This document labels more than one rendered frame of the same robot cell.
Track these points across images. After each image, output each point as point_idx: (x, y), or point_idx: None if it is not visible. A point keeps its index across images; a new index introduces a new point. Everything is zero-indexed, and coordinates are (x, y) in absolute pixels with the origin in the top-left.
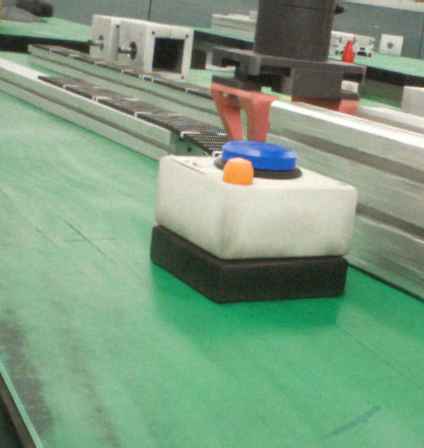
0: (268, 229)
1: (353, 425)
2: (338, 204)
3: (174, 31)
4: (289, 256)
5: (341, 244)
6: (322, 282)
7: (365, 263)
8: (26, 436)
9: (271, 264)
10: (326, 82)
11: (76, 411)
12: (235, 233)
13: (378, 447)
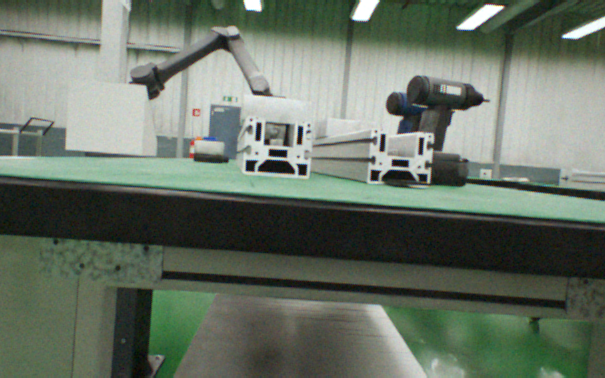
0: (203, 148)
1: (181, 161)
2: (218, 145)
3: None
4: (208, 154)
5: (220, 153)
6: (216, 160)
7: (236, 162)
8: None
9: (204, 155)
10: None
11: (145, 158)
12: (196, 148)
13: (179, 161)
